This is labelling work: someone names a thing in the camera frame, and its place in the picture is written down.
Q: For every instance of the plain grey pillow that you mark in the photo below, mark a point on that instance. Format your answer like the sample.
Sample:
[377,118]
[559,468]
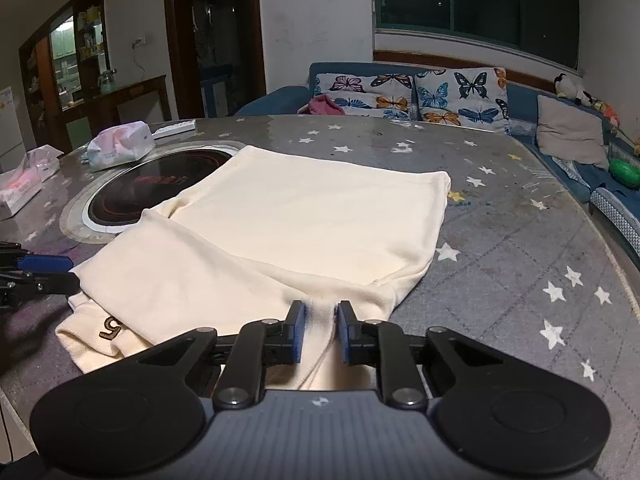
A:
[572,132]

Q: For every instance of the glass kettle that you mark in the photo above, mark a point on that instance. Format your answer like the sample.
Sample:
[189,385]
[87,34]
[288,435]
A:
[108,81]

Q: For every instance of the black white plush toy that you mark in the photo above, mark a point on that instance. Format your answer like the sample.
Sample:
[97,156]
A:
[572,90]

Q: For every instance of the pink plush toys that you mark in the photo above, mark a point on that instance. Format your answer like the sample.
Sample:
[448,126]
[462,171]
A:
[606,112]

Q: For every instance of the green framed window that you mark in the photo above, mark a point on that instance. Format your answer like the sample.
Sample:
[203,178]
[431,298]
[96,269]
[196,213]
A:
[475,0]

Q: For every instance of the dark wooden door frame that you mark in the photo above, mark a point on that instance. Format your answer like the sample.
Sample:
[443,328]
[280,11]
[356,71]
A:
[172,35]

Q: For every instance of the wide butterfly print pillow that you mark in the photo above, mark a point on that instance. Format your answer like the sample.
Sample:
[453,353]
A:
[365,95]

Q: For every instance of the pink white tissue pack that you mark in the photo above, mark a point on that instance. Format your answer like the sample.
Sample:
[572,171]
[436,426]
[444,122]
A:
[120,146]

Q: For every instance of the dark wooden side table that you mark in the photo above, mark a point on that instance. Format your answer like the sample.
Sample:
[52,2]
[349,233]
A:
[130,100]

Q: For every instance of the white power strip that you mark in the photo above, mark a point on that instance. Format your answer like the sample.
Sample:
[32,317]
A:
[172,129]

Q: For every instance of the blue corner sofa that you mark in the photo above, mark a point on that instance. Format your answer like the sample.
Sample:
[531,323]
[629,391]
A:
[575,185]

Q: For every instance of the black round induction cooktop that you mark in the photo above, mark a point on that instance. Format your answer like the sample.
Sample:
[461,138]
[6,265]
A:
[145,190]

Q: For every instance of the white refrigerator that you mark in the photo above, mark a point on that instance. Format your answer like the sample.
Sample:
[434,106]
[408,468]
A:
[10,130]

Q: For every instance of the blue stool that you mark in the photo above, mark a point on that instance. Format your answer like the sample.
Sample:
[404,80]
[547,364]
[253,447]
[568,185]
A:
[216,90]

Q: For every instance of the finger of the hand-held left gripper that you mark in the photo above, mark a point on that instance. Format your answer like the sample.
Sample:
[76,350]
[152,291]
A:
[45,262]
[55,282]

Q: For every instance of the pink cloth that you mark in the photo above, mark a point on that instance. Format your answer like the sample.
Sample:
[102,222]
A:
[322,106]

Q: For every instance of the square butterfly print pillow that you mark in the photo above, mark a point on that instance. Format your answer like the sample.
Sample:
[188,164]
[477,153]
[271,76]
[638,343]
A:
[462,97]

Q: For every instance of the white tissue packet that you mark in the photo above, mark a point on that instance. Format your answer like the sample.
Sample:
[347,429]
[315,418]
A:
[47,162]

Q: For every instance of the pink white tissue box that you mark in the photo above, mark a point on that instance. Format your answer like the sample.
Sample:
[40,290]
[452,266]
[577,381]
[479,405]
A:
[20,195]

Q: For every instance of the white wall socket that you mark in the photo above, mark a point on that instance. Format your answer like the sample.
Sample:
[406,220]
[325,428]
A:
[140,41]

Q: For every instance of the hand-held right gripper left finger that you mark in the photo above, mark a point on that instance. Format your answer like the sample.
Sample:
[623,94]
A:
[298,332]

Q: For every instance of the grey star tablecloth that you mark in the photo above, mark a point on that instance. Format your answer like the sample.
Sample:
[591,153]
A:
[500,240]

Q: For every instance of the grey patterned cloth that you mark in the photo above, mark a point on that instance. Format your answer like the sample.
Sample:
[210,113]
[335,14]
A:
[570,172]

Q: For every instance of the green round toy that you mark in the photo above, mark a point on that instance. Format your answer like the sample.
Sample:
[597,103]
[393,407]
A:
[625,171]

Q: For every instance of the cream sweatpants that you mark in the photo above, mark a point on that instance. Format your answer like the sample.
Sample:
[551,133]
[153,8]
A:
[300,220]

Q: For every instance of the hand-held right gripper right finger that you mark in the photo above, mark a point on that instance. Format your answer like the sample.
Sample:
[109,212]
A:
[344,332]

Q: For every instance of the wooden display shelf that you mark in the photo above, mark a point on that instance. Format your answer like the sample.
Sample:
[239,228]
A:
[91,35]

